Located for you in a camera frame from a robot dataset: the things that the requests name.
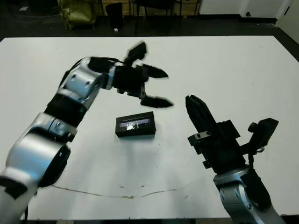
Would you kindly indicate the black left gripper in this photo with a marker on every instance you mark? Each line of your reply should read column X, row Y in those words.
column 129, row 80

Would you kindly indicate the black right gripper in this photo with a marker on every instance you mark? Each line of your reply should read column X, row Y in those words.
column 219, row 147

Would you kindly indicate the black rectangular box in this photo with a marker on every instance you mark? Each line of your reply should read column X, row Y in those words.
column 135, row 128

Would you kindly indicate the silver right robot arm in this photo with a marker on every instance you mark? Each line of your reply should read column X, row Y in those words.
column 243, row 198

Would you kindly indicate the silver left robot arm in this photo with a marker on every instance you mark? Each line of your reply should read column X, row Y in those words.
column 58, row 130

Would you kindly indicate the black upright bag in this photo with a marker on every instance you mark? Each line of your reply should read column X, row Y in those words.
column 114, row 15

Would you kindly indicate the black mesh office chair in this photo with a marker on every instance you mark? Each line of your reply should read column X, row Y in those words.
column 156, row 2

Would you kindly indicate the yellow green bag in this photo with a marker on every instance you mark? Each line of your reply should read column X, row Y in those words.
column 77, row 14

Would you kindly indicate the white door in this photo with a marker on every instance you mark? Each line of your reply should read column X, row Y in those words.
column 289, row 21

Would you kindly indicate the white paper sheet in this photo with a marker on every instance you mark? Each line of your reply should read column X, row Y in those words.
column 23, row 9

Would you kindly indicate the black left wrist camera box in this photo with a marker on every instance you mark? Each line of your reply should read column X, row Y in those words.
column 137, row 52

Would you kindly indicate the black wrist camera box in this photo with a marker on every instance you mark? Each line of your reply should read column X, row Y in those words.
column 264, row 133
column 137, row 52

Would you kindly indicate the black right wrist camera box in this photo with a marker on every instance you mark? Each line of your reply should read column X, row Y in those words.
column 264, row 133

